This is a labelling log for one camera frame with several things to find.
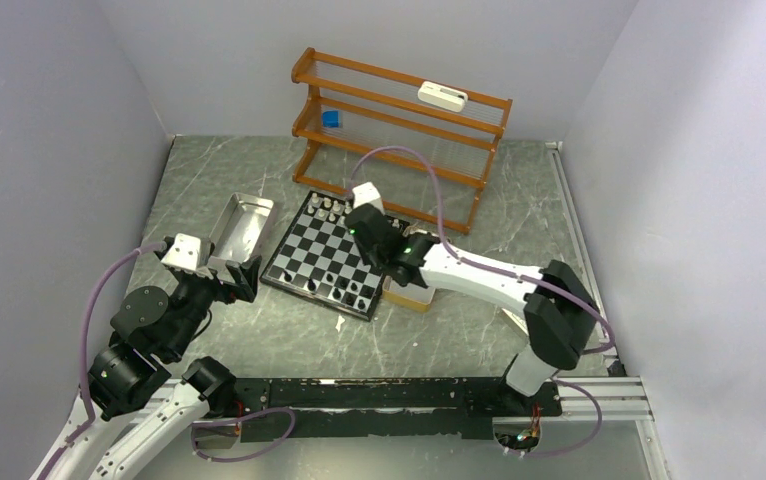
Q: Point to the black and white chessboard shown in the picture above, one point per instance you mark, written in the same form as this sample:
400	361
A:
317	245

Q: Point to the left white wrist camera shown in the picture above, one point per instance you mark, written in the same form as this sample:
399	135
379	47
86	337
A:
187	253

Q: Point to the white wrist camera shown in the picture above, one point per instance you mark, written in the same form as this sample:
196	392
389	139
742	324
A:
367	194
187	253

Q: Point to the black base frame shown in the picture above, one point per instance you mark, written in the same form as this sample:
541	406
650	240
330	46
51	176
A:
264	409

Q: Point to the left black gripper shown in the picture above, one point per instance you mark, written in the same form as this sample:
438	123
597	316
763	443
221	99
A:
245	276

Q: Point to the silver tin box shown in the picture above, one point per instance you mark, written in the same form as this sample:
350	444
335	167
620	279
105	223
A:
240	231

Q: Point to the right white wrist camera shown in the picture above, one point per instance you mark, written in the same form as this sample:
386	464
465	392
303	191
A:
367	194

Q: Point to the orange wooden shelf rack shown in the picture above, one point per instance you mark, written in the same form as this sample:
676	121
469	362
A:
381	114

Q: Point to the white rectangular device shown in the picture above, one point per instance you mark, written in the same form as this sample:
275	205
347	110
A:
442	96

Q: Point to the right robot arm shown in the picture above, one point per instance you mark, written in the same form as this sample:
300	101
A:
558	313

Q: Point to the white labelled card box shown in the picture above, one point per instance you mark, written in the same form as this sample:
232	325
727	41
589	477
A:
516	323

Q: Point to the blue cube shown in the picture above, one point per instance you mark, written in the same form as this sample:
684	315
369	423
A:
331	119

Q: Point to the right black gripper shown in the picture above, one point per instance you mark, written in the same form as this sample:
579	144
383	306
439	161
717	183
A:
363	254

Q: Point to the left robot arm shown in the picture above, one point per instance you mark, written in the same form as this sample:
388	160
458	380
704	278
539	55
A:
127	409

